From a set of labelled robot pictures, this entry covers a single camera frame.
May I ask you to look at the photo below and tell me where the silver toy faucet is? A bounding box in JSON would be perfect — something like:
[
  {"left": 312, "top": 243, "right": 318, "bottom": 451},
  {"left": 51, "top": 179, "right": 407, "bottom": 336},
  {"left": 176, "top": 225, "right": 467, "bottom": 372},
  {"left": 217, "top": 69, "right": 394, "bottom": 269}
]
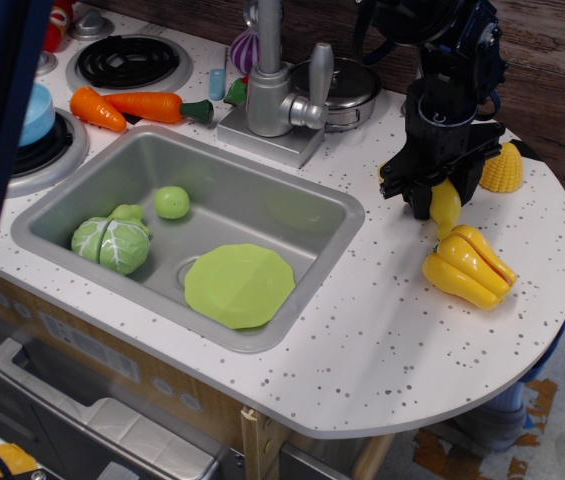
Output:
[{"left": 217, "top": 0, "right": 334, "bottom": 169}]

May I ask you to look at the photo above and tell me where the silver toy pot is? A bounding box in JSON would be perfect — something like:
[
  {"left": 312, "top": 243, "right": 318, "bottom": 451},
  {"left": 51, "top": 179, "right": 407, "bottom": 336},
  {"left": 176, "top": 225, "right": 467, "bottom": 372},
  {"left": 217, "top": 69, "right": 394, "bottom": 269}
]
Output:
[{"left": 287, "top": 56, "right": 382, "bottom": 134}]

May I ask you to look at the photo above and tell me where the orange toy carrot piece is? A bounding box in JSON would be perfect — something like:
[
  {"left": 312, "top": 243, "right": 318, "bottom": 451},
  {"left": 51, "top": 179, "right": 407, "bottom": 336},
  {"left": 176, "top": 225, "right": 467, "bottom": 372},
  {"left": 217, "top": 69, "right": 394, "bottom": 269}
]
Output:
[{"left": 70, "top": 87, "right": 127, "bottom": 133}]

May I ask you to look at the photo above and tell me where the green toy apple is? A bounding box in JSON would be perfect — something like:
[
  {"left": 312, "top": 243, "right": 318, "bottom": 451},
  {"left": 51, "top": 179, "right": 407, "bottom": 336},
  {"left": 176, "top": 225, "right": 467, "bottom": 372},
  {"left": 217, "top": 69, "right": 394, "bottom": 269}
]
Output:
[{"left": 154, "top": 186, "right": 190, "bottom": 220}]

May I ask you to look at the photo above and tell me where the light blue toy bowl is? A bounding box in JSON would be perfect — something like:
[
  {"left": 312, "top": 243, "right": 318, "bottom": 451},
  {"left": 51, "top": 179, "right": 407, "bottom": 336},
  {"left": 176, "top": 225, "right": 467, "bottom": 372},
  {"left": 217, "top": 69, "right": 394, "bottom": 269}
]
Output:
[{"left": 18, "top": 83, "right": 55, "bottom": 147}]

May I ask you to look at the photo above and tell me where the yellow toy corn piece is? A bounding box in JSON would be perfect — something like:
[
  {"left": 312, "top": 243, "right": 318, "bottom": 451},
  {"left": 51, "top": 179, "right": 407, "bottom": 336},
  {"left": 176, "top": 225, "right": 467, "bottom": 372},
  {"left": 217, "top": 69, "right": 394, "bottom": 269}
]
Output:
[{"left": 479, "top": 142, "right": 523, "bottom": 193}]

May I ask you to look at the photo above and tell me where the grey metal sink basin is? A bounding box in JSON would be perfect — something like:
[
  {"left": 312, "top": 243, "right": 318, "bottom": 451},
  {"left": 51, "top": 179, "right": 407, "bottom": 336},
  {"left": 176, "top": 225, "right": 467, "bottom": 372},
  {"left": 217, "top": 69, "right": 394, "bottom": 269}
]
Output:
[{"left": 11, "top": 126, "right": 364, "bottom": 353}]

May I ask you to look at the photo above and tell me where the green toy plate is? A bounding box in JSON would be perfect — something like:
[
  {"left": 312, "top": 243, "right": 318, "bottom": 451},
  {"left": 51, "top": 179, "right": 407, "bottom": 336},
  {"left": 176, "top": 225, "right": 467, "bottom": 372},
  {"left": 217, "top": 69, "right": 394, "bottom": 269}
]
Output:
[{"left": 184, "top": 243, "right": 296, "bottom": 330}]

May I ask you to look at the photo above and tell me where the yellow toy banana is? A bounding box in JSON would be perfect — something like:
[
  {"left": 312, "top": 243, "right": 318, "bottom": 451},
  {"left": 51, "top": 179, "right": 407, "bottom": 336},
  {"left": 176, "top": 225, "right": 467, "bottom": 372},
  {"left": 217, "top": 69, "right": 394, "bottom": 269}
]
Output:
[{"left": 377, "top": 167, "right": 463, "bottom": 241}]

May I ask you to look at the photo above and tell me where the red green toy pepper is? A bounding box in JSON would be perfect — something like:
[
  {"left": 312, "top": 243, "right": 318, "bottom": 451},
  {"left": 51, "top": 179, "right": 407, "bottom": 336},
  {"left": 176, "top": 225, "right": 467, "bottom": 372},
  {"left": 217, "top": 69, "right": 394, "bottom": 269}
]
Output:
[{"left": 223, "top": 76, "right": 249, "bottom": 106}]

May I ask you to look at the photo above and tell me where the blue toy utensil handle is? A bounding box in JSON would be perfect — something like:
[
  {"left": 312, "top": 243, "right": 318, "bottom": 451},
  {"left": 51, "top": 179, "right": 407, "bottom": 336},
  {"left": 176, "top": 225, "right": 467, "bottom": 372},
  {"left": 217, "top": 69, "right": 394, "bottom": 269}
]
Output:
[{"left": 208, "top": 68, "right": 226, "bottom": 101}]

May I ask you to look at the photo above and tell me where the purple striped toy onion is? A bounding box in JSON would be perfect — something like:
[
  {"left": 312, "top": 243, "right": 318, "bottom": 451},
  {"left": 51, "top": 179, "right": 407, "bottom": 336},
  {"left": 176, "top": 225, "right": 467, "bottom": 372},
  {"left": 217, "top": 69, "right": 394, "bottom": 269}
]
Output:
[{"left": 229, "top": 28, "right": 260, "bottom": 75}]

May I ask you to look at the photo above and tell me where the orange carrot with green top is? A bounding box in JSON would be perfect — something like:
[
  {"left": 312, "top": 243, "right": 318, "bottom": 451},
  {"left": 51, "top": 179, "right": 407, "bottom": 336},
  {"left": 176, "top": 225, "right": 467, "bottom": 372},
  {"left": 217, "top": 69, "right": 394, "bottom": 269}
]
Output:
[{"left": 104, "top": 92, "right": 214, "bottom": 125}]

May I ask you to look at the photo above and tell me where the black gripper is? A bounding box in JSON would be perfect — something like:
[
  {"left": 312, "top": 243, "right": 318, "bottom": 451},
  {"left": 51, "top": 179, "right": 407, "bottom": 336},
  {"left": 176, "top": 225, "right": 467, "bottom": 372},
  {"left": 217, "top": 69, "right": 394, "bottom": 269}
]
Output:
[{"left": 379, "top": 79, "right": 506, "bottom": 220}]

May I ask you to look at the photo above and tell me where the silver rear stove knob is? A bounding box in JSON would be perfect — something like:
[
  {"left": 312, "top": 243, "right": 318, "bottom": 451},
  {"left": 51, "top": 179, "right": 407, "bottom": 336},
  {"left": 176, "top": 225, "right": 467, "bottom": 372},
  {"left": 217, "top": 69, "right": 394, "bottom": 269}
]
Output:
[{"left": 69, "top": 8, "right": 115, "bottom": 41}]

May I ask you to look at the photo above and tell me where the yellow toy bell pepper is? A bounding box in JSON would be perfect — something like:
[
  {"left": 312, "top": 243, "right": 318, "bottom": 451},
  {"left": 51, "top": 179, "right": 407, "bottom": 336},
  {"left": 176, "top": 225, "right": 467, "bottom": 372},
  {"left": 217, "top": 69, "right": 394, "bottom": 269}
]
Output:
[{"left": 422, "top": 225, "right": 517, "bottom": 310}]

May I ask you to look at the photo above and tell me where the red toy ketchup bottle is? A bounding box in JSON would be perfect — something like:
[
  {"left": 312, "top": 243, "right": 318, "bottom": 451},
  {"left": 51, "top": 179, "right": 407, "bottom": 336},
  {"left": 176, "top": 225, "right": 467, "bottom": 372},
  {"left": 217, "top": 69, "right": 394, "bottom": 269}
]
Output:
[{"left": 43, "top": 0, "right": 75, "bottom": 52}]

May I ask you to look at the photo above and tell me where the silver stove knob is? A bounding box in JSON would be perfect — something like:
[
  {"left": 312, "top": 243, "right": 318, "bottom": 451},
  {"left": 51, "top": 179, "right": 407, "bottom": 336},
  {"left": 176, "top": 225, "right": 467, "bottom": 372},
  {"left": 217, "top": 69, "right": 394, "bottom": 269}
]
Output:
[
  {"left": 35, "top": 50, "right": 58, "bottom": 77},
  {"left": 69, "top": 8, "right": 115, "bottom": 41}
]

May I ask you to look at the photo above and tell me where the black front stove burner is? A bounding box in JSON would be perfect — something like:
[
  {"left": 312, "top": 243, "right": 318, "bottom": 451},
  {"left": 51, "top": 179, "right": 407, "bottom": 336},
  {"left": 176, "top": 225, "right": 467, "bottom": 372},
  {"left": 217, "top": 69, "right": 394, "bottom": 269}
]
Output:
[{"left": 6, "top": 109, "right": 89, "bottom": 198}]

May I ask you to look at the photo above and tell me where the yellow object at bottom left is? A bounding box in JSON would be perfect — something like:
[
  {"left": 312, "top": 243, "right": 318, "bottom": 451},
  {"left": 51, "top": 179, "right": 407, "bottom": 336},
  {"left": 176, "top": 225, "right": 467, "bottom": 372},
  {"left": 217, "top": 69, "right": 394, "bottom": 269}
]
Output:
[{"left": 0, "top": 443, "right": 38, "bottom": 475}]

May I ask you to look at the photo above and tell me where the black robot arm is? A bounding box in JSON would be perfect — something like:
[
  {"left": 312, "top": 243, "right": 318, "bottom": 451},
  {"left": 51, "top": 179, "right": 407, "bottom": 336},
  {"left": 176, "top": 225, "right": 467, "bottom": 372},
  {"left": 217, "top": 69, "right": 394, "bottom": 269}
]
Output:
[{"left": 353, "top": 1, "right": 508, "bottom": 219}]

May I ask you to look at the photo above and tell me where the green toy cabbage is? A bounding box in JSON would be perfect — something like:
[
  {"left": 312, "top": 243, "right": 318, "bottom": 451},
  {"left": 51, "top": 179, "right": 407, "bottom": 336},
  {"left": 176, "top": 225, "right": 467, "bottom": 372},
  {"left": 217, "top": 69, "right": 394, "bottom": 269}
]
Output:
[{"left": 71, "top": 204, "right": 151, "bottom": 276}]

